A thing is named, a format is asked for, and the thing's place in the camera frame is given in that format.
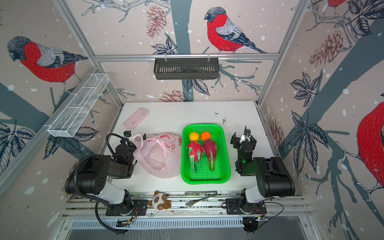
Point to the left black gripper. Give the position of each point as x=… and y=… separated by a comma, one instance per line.
x=143, y=137

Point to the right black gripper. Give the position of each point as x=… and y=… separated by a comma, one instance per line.
x=238, y=141

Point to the pink plastic bag with fruit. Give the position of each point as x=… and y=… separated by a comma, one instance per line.
x=159, y=155

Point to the red dragon fruit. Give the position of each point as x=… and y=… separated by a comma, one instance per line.
x=210, y=150
x=195, y=151

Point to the orange fruit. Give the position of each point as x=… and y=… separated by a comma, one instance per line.
x=205, y=136

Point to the green plastic basket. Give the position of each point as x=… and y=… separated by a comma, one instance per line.
x=222, y=171

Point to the yellow fruit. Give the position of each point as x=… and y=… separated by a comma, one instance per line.
x=194, y=137

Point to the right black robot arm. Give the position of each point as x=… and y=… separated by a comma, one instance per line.
x=272, y=178

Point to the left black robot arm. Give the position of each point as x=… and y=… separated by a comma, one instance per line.
x=89, y=179

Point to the pink rectangular lid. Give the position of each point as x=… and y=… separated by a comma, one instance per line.
x=135, y=119

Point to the panda plush toy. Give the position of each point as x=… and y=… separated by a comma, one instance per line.
x=160, y=201

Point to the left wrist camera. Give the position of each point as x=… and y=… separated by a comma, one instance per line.
x=127, y=133

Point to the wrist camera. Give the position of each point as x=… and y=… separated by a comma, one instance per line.
x=127, y=133
x=246, y=135

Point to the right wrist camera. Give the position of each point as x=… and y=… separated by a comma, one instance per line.
x=246, y=135

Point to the metal tongs on rail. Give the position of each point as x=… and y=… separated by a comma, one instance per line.
x=205, y=195

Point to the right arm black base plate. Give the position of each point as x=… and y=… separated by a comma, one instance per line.
x=237, y=206

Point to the white wire mesh shelf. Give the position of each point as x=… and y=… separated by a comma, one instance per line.
x=81, y=102

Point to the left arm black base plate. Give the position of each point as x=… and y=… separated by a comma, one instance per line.
x=134, y=208

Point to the black hanging wall basket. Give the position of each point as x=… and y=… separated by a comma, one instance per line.
x=186, y=69

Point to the aluminium horizontal frame bar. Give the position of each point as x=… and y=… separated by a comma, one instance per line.
x=148, y=58

